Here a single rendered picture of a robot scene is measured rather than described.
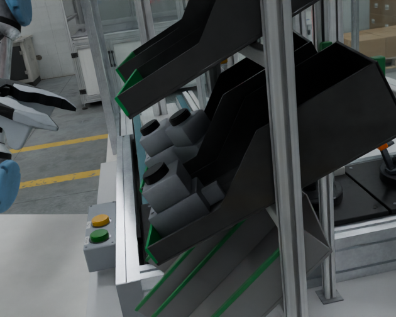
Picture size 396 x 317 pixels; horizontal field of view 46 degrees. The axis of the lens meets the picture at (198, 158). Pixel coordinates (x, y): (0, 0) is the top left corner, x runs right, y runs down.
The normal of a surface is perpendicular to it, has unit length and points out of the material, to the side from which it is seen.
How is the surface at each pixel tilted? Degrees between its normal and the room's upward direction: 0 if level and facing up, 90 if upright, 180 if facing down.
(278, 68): 90
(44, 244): 0
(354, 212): 0
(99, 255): 90
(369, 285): 0
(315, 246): 90
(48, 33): 90
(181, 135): 108
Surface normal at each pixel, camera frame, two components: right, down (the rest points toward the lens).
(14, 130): -0.32, 0.26
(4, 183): 0.99, 0.16
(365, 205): -0.13, -0.92
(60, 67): 0.12, 0.36
